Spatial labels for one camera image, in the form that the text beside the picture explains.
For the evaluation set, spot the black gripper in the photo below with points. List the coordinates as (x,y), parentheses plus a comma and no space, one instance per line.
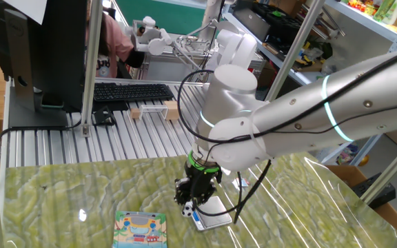
(203,184)

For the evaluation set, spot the small soccer ball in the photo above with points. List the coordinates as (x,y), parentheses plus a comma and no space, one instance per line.
(187,211)

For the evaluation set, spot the silver background robot link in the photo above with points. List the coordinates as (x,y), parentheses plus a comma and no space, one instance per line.
(210,17)

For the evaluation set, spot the forearm in black sleeve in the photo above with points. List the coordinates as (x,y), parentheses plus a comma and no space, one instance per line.
(134,58)

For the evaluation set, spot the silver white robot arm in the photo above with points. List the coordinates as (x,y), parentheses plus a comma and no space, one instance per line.
(322,113)

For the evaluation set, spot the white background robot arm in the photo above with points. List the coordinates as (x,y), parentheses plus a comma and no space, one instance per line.
(236,48)

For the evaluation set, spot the silver digital pocket scale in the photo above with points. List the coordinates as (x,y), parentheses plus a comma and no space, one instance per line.
(215,211)

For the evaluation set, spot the loose jigsaw puzzle piece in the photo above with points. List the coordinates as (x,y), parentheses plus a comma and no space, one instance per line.
(244,182)

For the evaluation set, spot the cartoon bus jigsaw board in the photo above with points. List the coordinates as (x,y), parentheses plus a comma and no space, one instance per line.
(140,229)

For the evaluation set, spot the green marble pattern mat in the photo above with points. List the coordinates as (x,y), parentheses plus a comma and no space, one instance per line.
(81,193)

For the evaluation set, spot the black keyboard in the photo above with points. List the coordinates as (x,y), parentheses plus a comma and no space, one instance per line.
(133,92)

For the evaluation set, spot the red white sign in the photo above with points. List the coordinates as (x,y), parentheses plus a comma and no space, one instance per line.
(249,77)

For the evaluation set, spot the brown cardboard carton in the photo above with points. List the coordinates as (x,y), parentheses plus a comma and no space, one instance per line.
(265,75)

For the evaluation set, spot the white haptic control device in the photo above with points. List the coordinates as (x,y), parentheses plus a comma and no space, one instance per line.
(155,44)

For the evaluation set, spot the colourful toy bag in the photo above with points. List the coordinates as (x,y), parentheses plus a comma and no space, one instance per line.
(347,154)

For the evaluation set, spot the black phone teal case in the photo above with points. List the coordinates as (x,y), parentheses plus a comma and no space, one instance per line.
(52,104)

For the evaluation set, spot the person in pink shirt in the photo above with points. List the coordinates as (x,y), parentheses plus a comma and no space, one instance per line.
(115,41)

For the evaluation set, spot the yellow ball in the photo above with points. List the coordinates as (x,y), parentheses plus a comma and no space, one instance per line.
(364,160)

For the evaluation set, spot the yellow black toy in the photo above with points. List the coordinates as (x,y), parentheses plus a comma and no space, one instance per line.
(303,61)

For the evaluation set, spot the black box device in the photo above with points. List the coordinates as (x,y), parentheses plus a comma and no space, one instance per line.
(374,191)

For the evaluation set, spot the green partition panel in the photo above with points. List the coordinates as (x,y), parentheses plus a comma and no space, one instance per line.
(184,13)

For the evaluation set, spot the grey equipment case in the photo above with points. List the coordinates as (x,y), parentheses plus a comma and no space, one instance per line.
(250,22)

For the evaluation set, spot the black tool case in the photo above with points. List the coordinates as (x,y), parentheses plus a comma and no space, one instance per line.
(281,27)

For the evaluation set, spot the black computer monitor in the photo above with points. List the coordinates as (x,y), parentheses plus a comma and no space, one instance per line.
(57,51)

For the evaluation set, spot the grey metal shelf rack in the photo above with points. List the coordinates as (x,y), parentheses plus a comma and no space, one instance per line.
(364,19)

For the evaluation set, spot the white paper sheet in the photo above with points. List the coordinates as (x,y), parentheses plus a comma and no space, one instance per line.
(28,8)

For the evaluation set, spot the colourful toy pile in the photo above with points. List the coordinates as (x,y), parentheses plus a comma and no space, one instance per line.
(360,5)

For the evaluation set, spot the green juice carton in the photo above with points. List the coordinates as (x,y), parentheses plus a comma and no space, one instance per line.
(384,8)

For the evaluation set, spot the white plastic bottle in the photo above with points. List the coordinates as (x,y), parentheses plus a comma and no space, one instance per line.
(396,12)

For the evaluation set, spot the small black bracket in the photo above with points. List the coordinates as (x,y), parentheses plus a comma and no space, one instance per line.
(103,117)

